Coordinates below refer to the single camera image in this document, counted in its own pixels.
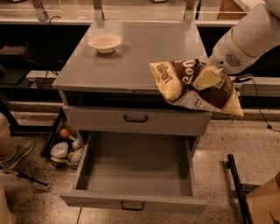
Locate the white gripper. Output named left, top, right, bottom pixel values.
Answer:
left=192, top=30, right=257, bottom=91

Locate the brown chip bag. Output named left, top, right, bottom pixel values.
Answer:
left=149, top=59, right=243, bottom=116

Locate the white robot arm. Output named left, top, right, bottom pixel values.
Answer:
left=192, top=0, right=280, bottom=91

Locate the grey drawer cabinet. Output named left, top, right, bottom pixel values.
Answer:
left=52, top=20, right=221, bottom=137

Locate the open grey bottom drawer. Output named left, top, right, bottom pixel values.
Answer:
left=60, top=132, right=207, bottom=214

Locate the closed grey middle drawer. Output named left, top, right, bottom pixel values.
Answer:
left=63, top=106, right=211, bottom=136

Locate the black metal bar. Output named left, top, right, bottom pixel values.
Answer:
left=226, top=154, right=253, bottom=224

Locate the white paper bowl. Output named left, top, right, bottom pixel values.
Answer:
left=87, top=33, right=122, bottom=54

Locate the cardboard box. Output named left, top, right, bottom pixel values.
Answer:
left=246, top=172, right=280, bottom=224

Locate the red apple in crate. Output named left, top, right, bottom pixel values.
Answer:
left=59, top=129, right=71, bottom=139

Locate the white bowl in crate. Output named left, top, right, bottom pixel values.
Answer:
left=50, top=142, right=68, bottom=158

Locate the grey sneaker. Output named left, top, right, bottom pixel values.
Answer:
left=1, top=140, right=35, bottom=169

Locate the black stick on floor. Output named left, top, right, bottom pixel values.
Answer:
left=0, top=164, right=49, bottom=188

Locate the beige trouser leg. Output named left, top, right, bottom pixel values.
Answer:
left=0, top=113, right=17, bottom=162

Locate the black cable right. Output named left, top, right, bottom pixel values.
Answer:
left=233, top=73, right=280, bottom=132

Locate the black cable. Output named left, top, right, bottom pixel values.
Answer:
left=233, top=73, right=280, bottom=132
left=25, top=16, right=66, bottom=89

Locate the black cable left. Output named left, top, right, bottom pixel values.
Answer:
left=25, top=16, right=66, bottom=89

